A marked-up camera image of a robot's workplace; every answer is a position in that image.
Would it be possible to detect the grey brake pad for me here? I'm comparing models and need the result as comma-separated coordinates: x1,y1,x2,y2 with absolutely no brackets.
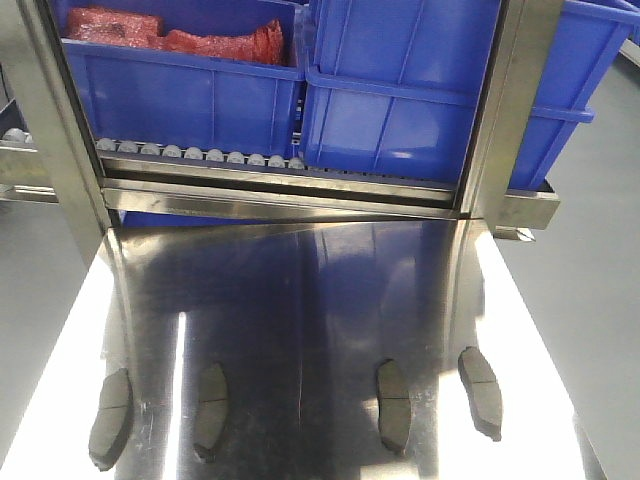
192,363,229,463
458,346,503,442
376,359,412,455
88,368,134,471

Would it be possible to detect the right blue plastic bin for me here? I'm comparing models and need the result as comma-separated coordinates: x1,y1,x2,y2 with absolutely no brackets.
300,1,639,190

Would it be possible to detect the blue plastic bin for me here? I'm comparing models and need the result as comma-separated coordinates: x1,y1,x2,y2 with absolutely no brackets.
300,1,639,190
50,1,304,155

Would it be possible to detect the red bubble wrap bag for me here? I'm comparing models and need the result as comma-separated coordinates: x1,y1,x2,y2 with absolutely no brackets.
67,5,285,65

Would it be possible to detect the left blue plastic bin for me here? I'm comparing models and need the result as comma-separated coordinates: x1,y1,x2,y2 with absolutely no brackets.
50,1,304,155

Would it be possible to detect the white roller wheel row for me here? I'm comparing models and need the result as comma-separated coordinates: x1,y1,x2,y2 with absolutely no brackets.
96,138,306,170

